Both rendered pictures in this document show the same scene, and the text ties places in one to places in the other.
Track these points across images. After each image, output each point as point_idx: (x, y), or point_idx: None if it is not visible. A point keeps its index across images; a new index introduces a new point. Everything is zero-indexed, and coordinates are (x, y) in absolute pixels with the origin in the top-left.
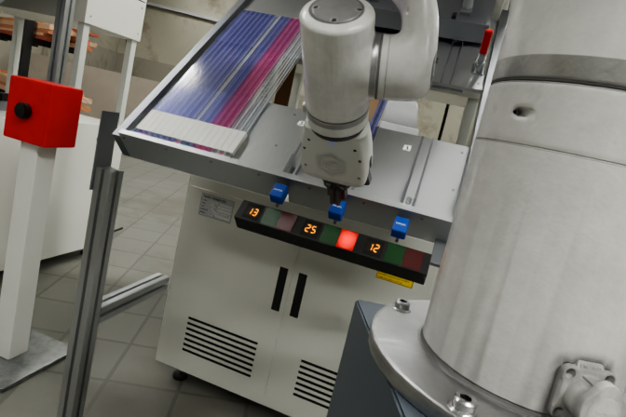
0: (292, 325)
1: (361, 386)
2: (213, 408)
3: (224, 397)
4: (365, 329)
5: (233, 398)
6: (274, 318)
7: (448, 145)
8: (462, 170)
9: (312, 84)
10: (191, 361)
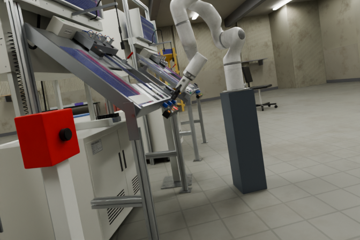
0: (126, 171)
1: (239, 96)
2: (125, 232)
3: (116, 231)
4: (235, 92)
5: (117, 229)
6: (123, 174)
7: (150, 83)
8: (158, 88)
9: (200, 69)
10: (113, 225)
